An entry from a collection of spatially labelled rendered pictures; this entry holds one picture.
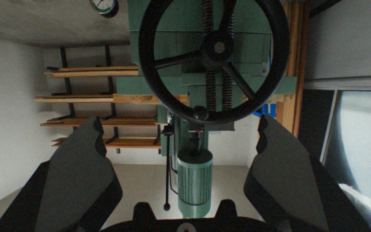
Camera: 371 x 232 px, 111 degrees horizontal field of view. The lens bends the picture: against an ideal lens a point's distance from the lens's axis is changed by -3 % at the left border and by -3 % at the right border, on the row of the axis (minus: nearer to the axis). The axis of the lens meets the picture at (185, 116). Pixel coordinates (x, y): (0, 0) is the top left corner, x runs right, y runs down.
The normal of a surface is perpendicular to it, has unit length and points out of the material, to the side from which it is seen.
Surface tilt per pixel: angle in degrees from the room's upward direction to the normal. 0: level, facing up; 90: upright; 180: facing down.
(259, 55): 90
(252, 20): 90
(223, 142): 90
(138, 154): 90
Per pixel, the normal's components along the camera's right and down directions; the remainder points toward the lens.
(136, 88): 0.04, 0.20
